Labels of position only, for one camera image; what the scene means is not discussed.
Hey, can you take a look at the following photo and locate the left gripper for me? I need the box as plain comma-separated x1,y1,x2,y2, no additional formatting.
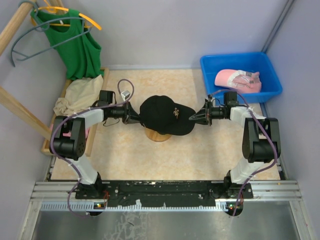
108,100,144,125

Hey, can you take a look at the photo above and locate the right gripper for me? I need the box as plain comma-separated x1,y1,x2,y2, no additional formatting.
190,100,228,127

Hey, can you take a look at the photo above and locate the wooden hat stand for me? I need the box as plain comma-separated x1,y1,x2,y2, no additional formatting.
144,128,172,143

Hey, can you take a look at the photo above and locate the black baseball cap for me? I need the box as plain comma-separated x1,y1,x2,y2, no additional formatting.
139,95,196,136

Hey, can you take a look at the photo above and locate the pink cap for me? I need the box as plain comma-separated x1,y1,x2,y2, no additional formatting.
214,69,262,94

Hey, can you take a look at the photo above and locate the wooden clothes rack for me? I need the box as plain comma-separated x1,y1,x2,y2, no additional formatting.
0,0,110,157

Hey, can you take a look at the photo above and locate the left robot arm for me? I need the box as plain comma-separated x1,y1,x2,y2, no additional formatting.
49,90,140,199

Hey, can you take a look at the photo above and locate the cream cloth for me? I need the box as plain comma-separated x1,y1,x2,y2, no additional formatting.
53,74,104,116

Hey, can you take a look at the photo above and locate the pink cloth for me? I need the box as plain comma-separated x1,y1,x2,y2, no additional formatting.
49,120,90,140

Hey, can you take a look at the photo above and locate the blue plastic bin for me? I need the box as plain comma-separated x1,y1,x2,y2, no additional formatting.
200,52,283,103

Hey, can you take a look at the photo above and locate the green tank top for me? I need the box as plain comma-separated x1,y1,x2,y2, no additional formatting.
38,9,103,80

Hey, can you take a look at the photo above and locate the grey-blue hanger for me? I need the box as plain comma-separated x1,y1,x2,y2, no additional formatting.
5,7,93,67

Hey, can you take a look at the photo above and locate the yellow hanger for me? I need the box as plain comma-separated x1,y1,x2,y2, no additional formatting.
31,0,103,31

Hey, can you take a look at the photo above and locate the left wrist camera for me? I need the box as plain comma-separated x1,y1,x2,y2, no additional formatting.
120,90,131,101

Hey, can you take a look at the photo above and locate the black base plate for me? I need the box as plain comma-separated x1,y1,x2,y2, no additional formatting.
75,180,253,208

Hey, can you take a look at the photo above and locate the aluminium frame rail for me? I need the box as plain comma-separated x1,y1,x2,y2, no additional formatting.
30,180,302,216

